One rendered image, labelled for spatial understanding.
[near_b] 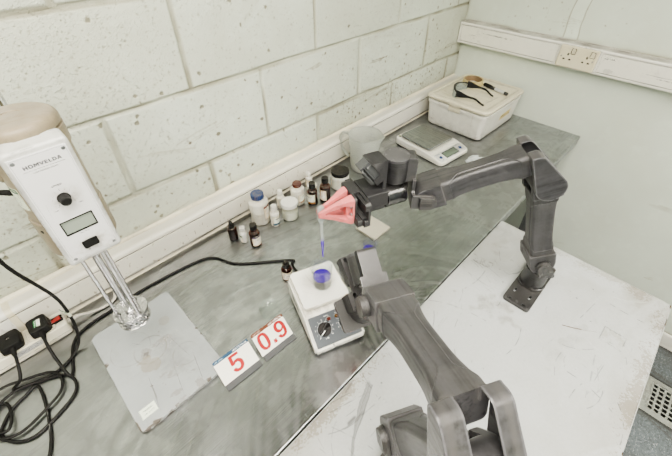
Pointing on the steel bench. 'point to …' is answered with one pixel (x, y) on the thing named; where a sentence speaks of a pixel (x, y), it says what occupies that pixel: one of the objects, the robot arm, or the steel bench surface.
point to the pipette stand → (374, 228)
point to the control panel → (331, 329)
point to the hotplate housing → (314, 316)
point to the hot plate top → (311, 298)
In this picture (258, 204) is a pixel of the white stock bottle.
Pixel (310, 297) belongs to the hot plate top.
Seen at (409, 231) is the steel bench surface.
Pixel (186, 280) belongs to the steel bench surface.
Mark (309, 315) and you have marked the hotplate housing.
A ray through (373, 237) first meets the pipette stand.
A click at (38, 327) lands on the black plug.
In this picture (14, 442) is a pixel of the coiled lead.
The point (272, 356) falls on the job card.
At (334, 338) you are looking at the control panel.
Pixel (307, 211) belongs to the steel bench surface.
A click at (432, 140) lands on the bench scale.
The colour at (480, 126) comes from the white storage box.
